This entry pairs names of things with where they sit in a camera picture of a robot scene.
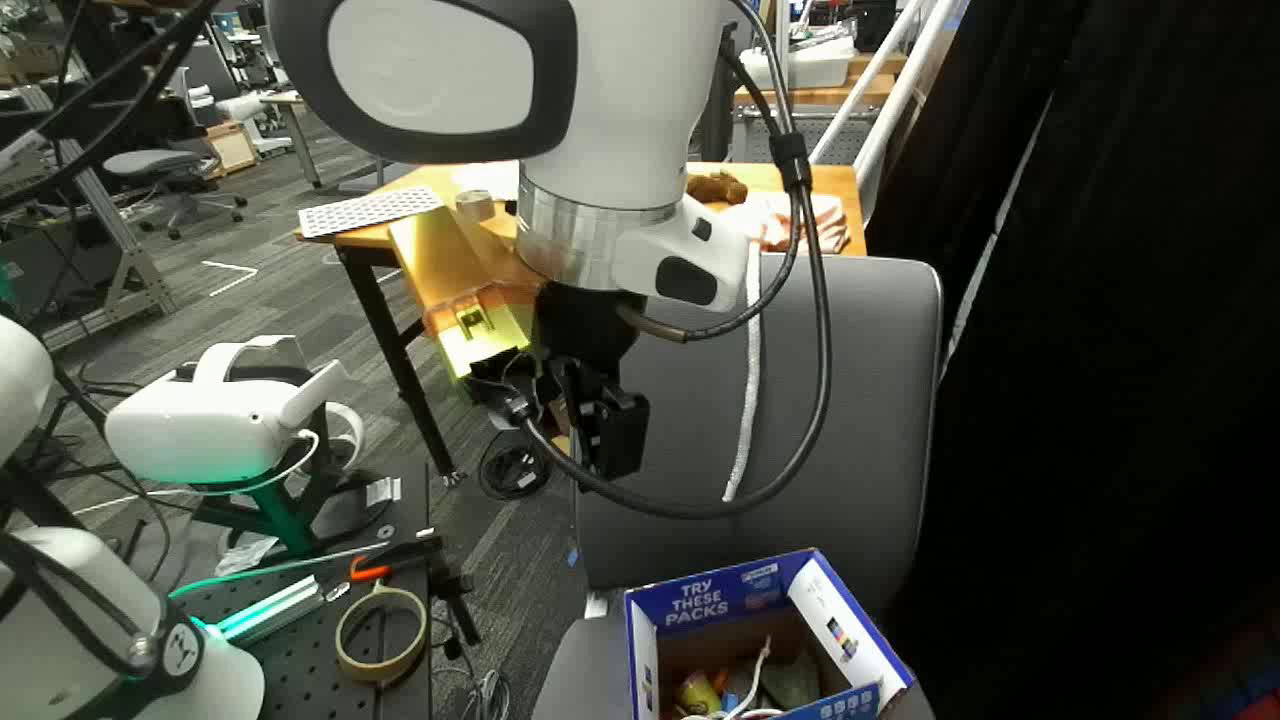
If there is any black curtain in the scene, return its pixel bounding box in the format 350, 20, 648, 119
866, 0, 1280, 720

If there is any wooden table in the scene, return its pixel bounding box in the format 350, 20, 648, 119
328, 156, 873, 484

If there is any green headset stand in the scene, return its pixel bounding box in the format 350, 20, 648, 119
163, 475, 403, 604

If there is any white VR headset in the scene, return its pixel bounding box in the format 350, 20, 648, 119
99, 332, 369, 498

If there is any brown plush toy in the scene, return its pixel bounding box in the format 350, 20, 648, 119
686, 169, 751, 208

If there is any white crumpled cloth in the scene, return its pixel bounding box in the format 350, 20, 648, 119
755, 190, 858, 261

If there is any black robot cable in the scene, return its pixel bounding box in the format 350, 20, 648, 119
517, 0, 840, 528

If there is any orange handled tool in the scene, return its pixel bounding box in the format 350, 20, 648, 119
313, 526, 447, 602

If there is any white keyboard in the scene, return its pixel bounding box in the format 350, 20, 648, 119
294, 186, 447, 244

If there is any white metal pole frame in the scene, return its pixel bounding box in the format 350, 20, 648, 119
805, 0, 976, 206

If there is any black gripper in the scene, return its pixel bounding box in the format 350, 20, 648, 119
506, 280, 655, 484

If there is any blue cardboard box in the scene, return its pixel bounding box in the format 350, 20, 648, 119
622, 544, 919, 720

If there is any tan tape roll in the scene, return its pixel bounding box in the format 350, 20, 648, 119
328, 582, 436, 694

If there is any grey office chair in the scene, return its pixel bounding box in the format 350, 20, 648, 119
715, 239, 770, 509
97, 139, 256, 250

